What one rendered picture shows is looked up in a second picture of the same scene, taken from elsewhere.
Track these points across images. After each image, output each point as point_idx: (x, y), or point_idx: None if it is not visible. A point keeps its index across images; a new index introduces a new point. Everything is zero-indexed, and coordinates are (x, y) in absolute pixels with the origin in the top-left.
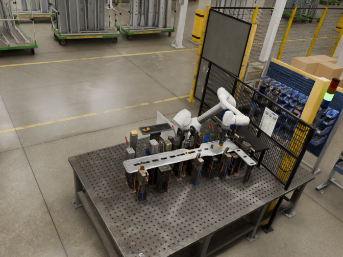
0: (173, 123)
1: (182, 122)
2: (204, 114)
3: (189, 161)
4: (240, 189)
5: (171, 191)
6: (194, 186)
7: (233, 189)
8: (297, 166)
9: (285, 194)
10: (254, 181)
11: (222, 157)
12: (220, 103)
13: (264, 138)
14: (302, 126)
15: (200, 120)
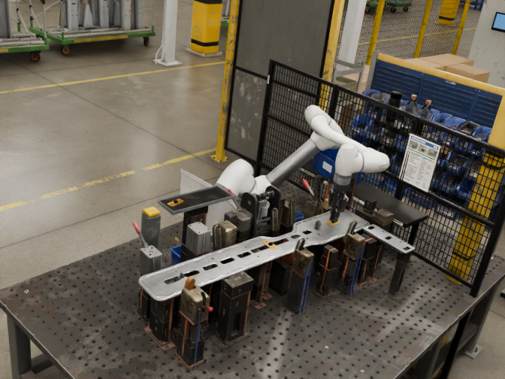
0: None
1: (239, 187)
2: (282, 165)
3: (275, 264)
4: (390, 308)
5: (252, 334)
6: (297, 315)
7: (376, 310)
8: (495, 242)
9: (475, 304)
10: (410, 289)
11: (345, 245)
12: (314, 138)
13: (413, 198)
14: (495, 159)
15: (273, 178)
